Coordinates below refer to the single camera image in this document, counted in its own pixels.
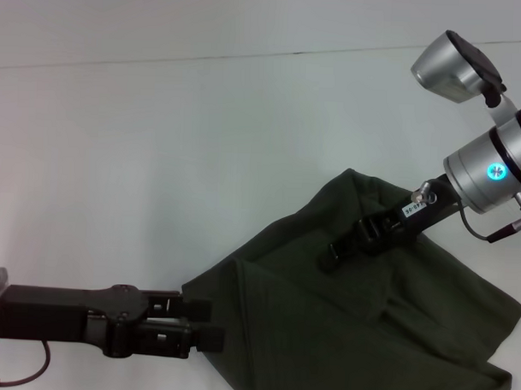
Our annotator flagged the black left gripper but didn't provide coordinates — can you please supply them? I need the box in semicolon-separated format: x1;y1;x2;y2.
0;279;228;363

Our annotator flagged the dark left wrist camera cable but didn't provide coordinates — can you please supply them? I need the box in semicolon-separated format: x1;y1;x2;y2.
0;338;53;390

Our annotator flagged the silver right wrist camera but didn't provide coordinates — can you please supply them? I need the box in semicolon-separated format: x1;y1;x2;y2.
409;28;510;107

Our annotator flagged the dark green FREE t-shirt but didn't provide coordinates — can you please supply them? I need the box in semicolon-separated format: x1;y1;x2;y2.
176;162;521;390

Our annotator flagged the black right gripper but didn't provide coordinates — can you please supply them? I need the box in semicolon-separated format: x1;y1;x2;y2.
317;173;465;279

